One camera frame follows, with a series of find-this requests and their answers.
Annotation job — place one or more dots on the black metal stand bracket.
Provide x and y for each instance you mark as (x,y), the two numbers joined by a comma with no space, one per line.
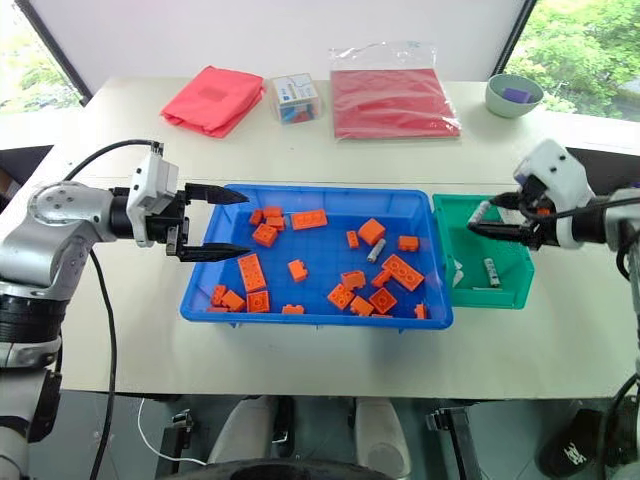
(457,440)
(175,440)

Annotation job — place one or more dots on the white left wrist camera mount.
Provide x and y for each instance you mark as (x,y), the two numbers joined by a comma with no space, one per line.
(150,190)

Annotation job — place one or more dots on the small orange toy brick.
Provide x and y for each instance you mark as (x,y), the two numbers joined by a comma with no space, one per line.
(293,309)
(256,217)
(297,270)
(353,280)
(380,279)
(273,212)
(218,295)
(421,311)
(275,223)
(233,301)
(408,243)
(361,306)
(352,239)

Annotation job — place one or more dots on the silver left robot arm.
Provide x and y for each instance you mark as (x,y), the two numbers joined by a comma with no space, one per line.
(60,210)

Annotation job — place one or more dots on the long orange toy brick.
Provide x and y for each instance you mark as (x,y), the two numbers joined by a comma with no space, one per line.
(404,271)
(309,219)
(251,272)

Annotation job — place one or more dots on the purple block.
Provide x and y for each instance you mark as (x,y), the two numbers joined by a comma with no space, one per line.
(517,94)

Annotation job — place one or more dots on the folded pink cloth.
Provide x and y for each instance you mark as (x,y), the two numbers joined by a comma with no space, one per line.
(212,100)

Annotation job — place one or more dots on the pale green bowl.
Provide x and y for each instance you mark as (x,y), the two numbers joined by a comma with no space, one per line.
(500,106)

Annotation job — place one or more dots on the white rounded robot leg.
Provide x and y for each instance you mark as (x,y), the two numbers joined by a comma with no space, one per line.
(240,430)
(382,440)

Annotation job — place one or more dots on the black shoe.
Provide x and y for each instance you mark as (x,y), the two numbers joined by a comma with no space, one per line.
(572,447)

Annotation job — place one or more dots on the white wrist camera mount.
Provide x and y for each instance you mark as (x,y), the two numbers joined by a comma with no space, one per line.
(150,190)
(562,172)

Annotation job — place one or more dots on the clear plastic box with blocks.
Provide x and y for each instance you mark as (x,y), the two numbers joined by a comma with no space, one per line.
(296,97)

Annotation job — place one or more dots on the green plastic bin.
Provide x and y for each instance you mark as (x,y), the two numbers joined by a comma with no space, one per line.
(515,280)

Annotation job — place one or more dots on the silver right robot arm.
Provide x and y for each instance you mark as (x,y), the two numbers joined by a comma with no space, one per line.
(620,220)

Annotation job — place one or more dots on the blue plastic bin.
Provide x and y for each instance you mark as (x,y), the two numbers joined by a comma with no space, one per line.
(320,250)

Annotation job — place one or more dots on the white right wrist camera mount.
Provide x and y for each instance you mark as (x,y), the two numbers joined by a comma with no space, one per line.
(562,172)

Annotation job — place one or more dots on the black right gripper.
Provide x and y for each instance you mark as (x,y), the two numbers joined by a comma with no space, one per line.
(540,225)

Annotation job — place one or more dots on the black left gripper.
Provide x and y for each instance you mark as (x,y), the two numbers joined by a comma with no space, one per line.
(172,222)

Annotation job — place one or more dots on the red cloth in clear bag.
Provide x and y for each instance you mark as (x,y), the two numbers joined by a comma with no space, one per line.
(392,105)

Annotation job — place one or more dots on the square orange toy brick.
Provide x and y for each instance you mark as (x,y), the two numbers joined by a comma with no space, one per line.
(382,300)
(341,296)
(265,235)
(371,231)
(257,301)

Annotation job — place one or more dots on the black window frame bar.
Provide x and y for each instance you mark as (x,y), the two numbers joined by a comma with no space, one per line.
(55,55)
(515,35)

